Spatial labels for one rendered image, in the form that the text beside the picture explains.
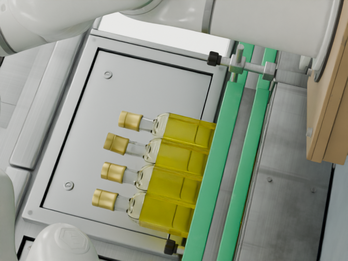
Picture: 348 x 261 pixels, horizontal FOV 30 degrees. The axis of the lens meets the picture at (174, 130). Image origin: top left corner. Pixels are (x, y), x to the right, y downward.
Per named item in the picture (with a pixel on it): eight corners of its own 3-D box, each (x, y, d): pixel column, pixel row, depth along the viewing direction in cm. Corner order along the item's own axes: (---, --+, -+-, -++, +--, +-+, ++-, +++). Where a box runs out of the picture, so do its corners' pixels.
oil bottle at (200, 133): (257, 144, 133) (156, 120, 135) (261, 132, 128) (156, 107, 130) (251, 169, 130) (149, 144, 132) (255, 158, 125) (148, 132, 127)
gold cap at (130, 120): (143, 119, 134) (122, 114, 134) (143, 112, 130) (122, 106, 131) (139, 134, 132) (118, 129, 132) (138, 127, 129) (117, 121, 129)
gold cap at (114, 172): (127, 170, 128) (106, 164, 129) (126, 163, 125) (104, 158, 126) (122, 186, 127) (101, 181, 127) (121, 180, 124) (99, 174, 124)
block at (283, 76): (304, 97, 127) (269, 88, 128) (314, 72, 119) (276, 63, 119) (301, 113, 126) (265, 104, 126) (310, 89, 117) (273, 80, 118)
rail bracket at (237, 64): (267, 93, 129) (206, 80, 131) (281, 48, 114) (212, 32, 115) (264, 106, 128) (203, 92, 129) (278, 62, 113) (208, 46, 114)
